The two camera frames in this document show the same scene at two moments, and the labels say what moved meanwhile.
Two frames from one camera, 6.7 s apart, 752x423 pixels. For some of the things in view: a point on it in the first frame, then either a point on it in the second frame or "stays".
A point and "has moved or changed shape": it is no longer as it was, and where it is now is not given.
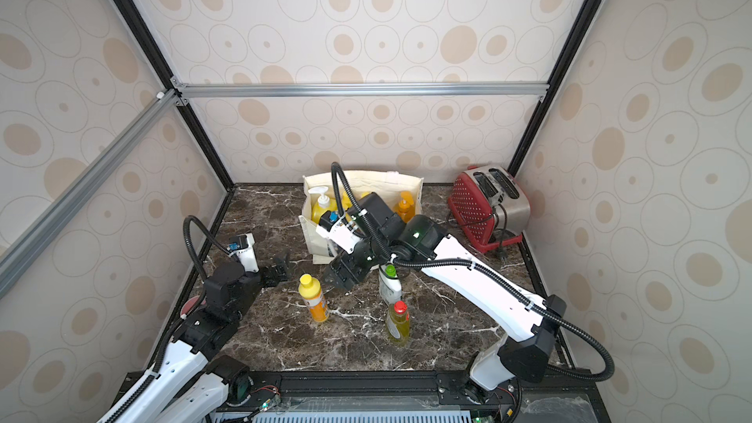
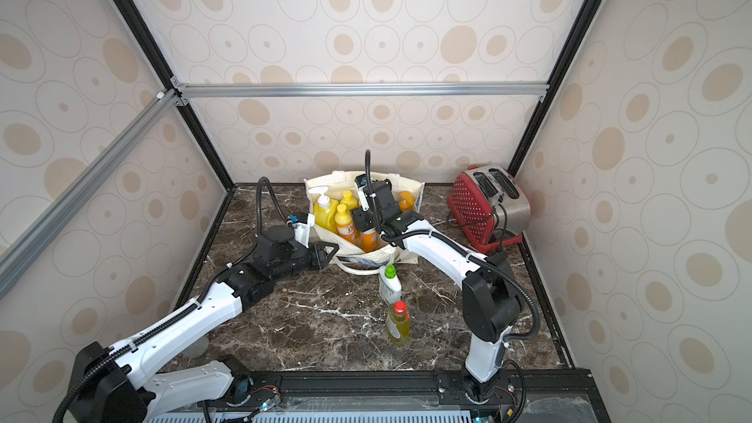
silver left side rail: [18, 255] stays
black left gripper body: [258, 281] to [303, 259]
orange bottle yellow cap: [310, 290] has moved or changed shape
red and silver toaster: [490, 207] stays
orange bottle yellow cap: [346, 201] stays
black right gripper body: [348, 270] to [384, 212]
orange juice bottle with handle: [406, 207] stays
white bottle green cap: [389, 283] stays
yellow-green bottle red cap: [398, 323] stays
